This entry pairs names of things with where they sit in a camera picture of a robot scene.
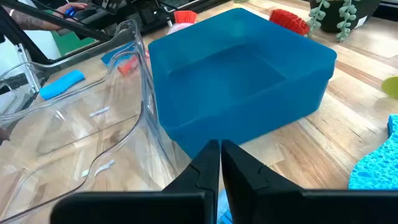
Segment teal plastic bin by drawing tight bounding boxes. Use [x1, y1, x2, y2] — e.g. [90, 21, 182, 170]
[147, 7, 338, 159]

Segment person's hand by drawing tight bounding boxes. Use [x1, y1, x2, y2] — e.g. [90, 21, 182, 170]
[52, 2, 90, 19]

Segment blue cellulose sponge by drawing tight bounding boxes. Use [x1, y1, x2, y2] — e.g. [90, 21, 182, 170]
[101, 42, 137, 67]
[348, 113, 398, 190]
[39, 69, 86, 101]

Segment person's forearm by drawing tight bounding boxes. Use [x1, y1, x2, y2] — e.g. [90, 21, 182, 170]
[8, 7, 63, 32]

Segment lime green dish brush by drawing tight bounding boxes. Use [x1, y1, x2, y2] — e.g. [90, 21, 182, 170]
[381, 75, 398, 100]

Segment potted succulent plant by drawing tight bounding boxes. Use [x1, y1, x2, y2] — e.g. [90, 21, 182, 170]
[306, 0, 383, 43]

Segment clear plastic bin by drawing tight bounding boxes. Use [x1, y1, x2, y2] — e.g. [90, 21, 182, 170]
[0, 49, 147, 156]
[0, 18, 190, 224]

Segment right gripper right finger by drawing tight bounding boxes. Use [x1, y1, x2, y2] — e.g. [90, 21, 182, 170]
[221, 139, 304, 224]

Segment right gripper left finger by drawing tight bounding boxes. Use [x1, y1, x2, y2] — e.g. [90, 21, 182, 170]
[163, 139, 221, 224]

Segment black metal table frame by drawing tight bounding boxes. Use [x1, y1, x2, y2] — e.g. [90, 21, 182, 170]
[0, 0, 147, 106]

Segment black computer mouse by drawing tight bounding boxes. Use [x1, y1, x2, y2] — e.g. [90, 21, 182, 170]
[63, 6, 97, 21]

